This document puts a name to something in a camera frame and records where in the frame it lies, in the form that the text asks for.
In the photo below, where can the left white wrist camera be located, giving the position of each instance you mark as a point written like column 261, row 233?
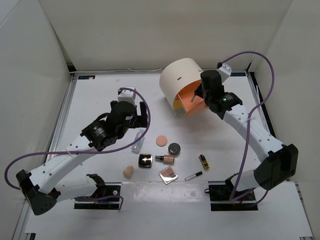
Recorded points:
column 126, row 96

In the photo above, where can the clear bottle blue label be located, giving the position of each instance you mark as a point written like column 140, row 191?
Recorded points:
column 136, row 148

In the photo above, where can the brown eyeshadow palette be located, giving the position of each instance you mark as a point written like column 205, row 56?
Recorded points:
column 168, row 175

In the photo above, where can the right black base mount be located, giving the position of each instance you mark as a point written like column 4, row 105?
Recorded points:
column 219, row 196

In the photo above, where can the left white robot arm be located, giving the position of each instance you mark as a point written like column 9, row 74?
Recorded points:
column 45, row 186

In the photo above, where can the round peach powder puff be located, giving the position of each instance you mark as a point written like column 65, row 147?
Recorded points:
column 161, row 140

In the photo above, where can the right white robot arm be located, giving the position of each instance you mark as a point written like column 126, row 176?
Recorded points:
column 278, row 162

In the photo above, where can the black gold square compact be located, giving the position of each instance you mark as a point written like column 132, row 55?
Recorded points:
column 145, row 160

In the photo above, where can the yellow middle drawer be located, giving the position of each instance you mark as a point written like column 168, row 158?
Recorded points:
column 176, row 104

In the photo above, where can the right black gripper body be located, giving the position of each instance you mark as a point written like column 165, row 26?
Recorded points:
column 202, row 93

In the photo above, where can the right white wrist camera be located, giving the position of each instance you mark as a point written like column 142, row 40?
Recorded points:
column 224, row 70

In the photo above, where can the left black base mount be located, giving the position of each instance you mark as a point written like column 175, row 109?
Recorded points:
column 109, row 199

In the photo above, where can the clear black-capped mascara tube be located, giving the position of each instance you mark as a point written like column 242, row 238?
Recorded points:
column 193, row 176

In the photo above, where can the gold black lipstick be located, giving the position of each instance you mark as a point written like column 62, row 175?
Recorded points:
column 204, row 162

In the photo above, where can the red lip gloss tube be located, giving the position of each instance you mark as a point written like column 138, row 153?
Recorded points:
column 192, row 99

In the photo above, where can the black round jar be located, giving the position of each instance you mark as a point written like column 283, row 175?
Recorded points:
column 174, row 149

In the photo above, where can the beige foundation bottle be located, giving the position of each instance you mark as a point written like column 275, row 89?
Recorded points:
column 165, row 159

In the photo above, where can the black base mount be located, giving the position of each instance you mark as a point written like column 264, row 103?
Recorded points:
column 219, row 196
column 109, row 199

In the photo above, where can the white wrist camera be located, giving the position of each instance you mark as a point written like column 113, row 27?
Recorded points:
column 126, row 96
column 224, row 70

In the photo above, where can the cream round drawer cabinet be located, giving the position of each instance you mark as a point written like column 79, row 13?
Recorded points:
column 176, row 76

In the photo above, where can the beige makeup sponge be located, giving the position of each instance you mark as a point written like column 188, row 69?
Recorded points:
column 128, row 172

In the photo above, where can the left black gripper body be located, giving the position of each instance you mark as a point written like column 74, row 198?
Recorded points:
column 135, row 122

